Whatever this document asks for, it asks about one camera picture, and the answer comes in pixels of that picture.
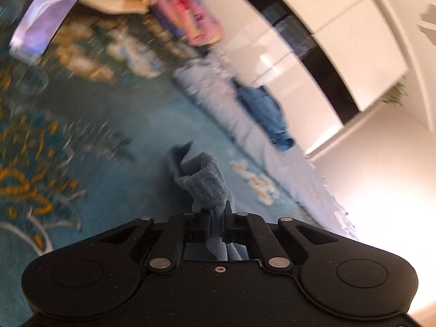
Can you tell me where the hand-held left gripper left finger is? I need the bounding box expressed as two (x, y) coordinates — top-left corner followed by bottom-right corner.
(98, 211), (210, 272)

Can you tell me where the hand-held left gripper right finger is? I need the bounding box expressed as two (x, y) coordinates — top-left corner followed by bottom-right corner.
(222, 212), (338, 275)

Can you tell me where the grey-blue knit garment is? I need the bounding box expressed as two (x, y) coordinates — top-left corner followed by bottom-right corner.
(166, 143), (246, 263)

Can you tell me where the light grey-blue cloth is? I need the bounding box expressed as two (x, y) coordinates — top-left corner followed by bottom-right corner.
(172, 54), (359, 241)

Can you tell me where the teal patterned rug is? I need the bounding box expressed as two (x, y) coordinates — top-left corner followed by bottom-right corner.
(0, 0), (329, 327)

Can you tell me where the blue denim garment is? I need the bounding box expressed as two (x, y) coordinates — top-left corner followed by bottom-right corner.
(235, 85), (295, 151)

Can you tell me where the green plant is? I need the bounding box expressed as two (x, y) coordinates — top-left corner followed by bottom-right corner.
(381, 82), (408, 108)

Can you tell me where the white cabinet with black strip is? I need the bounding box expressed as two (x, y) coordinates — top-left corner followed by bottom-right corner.
(199, 0), (410, 159)

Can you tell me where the pink printed cloth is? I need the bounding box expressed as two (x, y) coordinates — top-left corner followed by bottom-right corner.
(153, 0), (226, 47)

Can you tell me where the shiny purple curved panel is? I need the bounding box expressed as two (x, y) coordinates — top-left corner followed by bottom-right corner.
(8, 0), (103, 66)

